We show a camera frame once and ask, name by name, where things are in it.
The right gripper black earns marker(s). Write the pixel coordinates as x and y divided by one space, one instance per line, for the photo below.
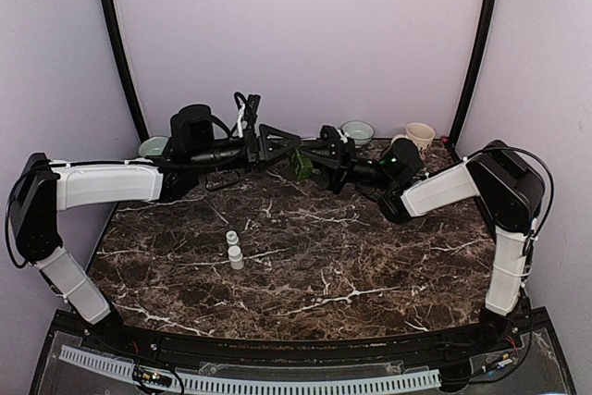
342 162

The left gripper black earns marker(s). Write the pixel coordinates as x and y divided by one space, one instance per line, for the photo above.
254 146

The green weekly pill organizer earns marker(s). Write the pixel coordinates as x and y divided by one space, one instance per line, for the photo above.
302 167

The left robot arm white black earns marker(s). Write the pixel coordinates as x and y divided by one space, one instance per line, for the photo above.
199 144

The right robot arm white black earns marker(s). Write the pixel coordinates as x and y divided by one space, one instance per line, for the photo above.
516 197

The pale green bowl right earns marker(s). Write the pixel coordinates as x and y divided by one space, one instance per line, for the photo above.
360 132

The pale green bowl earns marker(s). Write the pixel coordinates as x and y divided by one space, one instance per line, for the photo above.
154 146
360 132

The cream ceramic mug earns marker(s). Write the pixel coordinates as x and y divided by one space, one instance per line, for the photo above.
420 134

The white pill bottle front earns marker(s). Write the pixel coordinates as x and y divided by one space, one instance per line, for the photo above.
235 257

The pale green bowl left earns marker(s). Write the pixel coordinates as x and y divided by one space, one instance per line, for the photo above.
154 146

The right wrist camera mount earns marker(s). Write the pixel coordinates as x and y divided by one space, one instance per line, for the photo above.
333 135

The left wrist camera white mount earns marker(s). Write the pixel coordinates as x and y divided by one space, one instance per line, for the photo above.
247 112

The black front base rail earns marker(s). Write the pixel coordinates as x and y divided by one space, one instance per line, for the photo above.
449 345

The left black frame post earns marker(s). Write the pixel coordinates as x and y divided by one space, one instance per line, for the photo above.
123 68

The black frame post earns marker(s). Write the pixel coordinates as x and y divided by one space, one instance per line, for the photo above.
123 68
473 69

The right black frame post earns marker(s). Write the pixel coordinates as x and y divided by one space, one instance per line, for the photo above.
473 69

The white slotted cable duct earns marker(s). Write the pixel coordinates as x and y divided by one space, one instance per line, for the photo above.
182 382

